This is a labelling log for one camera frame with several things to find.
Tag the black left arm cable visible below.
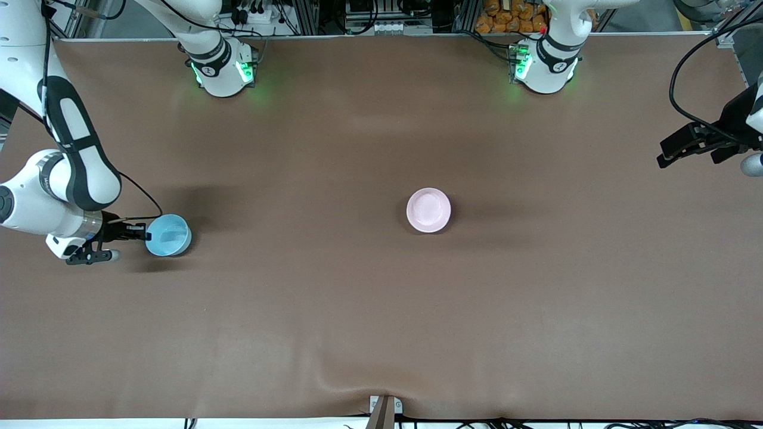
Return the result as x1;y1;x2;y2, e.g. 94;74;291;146
669;20;763;147

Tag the aluminium frame post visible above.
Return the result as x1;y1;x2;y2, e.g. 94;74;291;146
453;0;477;33
290;0;320;35

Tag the pink bowl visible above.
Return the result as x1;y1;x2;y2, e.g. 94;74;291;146
406;187;452;234

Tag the brown table mat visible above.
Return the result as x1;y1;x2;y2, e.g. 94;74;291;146
0;33;763;421

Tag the black electronics rack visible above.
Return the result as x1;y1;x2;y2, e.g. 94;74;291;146
345;0;434;35

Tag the light blue bowl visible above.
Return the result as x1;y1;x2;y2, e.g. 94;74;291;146
145;214;193;257

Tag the brown post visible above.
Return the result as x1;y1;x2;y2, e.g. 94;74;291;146
365;398;395;429

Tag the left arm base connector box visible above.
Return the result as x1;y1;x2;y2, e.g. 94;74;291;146
508;42;532;82

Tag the aluminium frame strut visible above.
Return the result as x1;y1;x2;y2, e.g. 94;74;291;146
712;12;763;49

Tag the grey metal clamp bracket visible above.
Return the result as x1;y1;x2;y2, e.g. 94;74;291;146
369;395;404;429

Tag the orange packets pile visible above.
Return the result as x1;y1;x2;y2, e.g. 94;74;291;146
475;0;549;35

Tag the white power strip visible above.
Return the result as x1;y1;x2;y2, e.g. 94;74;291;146
229;5;281;26

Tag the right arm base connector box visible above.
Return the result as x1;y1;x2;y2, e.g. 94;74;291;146
234;45;259;85

